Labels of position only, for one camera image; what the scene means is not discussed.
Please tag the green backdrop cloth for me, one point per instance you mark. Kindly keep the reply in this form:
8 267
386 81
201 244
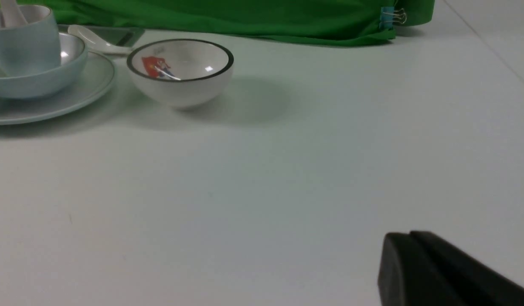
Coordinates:
335 23

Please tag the blue binder clip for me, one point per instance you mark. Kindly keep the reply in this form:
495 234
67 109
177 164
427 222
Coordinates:
389 17

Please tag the white spoon with printed handle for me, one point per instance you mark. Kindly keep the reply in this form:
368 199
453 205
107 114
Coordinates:
96 43

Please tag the dark green rectangular tray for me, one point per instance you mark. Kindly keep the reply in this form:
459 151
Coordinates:
122 37

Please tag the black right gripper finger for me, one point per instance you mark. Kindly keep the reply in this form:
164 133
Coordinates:
422 269

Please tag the pale blue cup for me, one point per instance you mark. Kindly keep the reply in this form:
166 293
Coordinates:
33 48

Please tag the pale blue plate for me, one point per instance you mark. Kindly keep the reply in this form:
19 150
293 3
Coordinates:
94 82

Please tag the small illustrated black-rimmed bowl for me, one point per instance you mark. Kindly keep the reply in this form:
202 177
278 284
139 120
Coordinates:
181 73

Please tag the pale blue bowl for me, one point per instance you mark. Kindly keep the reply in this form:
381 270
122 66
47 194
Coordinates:
73 57

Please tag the plain white ceramic spoon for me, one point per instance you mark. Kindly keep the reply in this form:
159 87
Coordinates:
11 14

